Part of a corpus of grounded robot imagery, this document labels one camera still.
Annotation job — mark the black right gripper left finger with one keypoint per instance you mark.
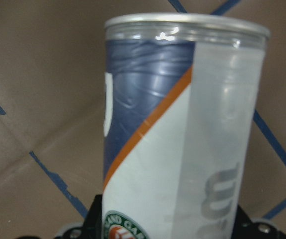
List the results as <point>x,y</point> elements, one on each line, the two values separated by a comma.
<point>92,225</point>

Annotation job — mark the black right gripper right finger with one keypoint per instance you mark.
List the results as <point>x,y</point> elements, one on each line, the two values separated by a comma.
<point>243,226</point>

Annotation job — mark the clear Wilson tennis ball can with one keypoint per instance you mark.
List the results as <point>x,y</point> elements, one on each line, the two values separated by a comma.
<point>180,95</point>

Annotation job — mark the brown paper table cover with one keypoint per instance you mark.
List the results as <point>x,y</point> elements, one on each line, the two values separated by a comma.
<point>52,63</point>

